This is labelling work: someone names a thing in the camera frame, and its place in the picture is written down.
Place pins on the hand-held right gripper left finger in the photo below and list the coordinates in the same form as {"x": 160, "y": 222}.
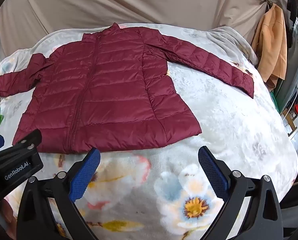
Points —
{"x": 85, "y": 172}

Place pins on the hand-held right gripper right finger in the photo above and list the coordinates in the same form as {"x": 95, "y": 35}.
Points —
{"x": 214, "y": 172}

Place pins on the maroon puffer jacket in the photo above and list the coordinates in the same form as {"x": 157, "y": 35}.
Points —
{"x": 101, "y": 92}

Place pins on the floral fleece blanket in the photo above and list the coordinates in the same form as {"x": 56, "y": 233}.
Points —
{"x": 226, "y": 117}

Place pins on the wooden stool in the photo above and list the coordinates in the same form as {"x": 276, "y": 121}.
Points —
{"x": 291, "y": 121}

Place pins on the orange hanging coat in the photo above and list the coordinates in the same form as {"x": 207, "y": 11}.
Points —
{"x": 271, "y": 42}

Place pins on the beige sheet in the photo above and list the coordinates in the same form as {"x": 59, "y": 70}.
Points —
{"x": 139, "y": 2}

